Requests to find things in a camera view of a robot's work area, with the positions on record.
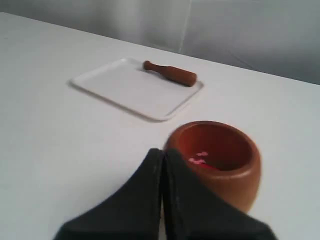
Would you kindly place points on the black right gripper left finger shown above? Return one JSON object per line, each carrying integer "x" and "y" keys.
{"x": 133, "y": 212}

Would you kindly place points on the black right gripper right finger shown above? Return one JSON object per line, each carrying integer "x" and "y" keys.
{"x": 193, "y": 212}

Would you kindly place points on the brown wooden pestle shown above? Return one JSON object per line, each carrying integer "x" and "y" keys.
{"x": 173, "y": 74}

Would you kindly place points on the brown wooden mortar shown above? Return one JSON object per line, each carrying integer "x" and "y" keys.
{"x": 225, "y": 159}

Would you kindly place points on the white rectangular plastic tray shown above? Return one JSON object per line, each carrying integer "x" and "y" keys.
{"x": 127, "y": 85}

